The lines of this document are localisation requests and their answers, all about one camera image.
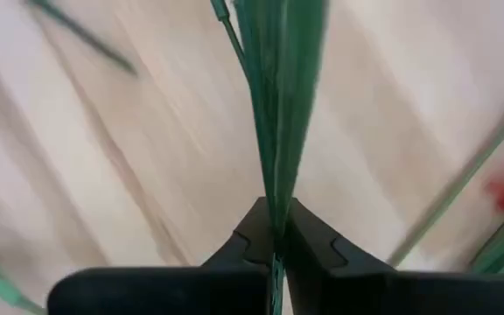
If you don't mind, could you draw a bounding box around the yellow artificial tulip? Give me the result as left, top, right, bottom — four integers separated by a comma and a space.
386, 98, 504, 269

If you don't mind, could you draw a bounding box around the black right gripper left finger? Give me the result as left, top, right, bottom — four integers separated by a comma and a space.
46, 196, 276, 315

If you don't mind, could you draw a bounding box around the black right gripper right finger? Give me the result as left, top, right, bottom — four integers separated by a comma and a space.
283, 197, 504, 315

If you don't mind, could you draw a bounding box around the white blossom grass spray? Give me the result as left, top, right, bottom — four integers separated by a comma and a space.
210, 0, 330, 315
23, 0, 138, 76

